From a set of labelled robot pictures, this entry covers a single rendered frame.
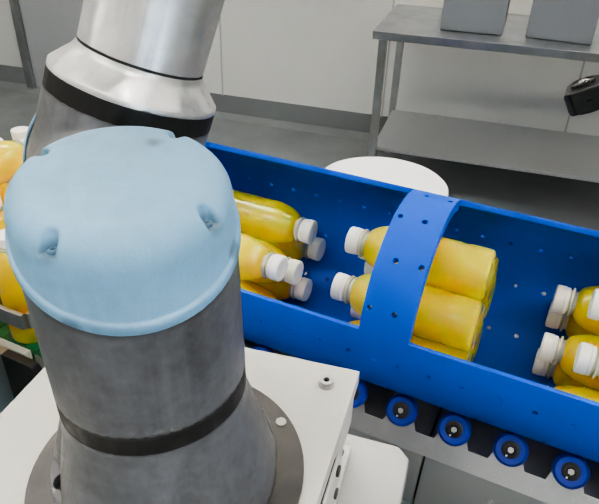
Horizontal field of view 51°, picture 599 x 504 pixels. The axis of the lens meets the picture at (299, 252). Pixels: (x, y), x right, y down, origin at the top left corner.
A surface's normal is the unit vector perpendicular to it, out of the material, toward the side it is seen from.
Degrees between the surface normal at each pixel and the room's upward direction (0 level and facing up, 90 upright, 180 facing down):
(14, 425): 2
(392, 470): 0
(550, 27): 90
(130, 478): 72
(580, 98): 91
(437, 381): 99
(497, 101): 90
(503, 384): 86
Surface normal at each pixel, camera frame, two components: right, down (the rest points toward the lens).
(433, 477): -0.39, 0.17
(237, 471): 0.77, 0.04
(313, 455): 0.00, -0.84
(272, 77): -0.29, 0.51
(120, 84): 0.20, -0.32
